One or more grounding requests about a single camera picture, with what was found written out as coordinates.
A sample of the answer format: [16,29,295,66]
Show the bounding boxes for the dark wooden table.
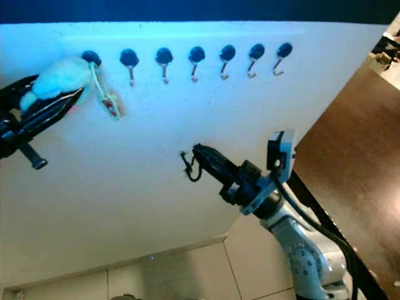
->
[292,59,400,300]

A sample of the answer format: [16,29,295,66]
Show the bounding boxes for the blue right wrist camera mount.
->
[239,129,298,217]

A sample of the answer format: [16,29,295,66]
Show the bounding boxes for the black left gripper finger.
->
[28,87,85,135]
[5,74,41,101]

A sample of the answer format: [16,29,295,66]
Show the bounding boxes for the teal plush keychain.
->
[19,57,124,121]

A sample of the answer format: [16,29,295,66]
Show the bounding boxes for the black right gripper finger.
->
[197,156,238,187]
[194,144,239,173]

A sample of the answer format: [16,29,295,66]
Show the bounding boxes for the black magnetic metal hook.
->
[218,44,238,81]
[271,42,294,77]
[246,43,266,79]
[154,47,174,84]
[81,50,103,67]
[187,46,206,83]
[119,49,140,87]

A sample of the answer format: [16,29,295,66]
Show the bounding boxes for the black cord loop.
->
[180,150,202,183]

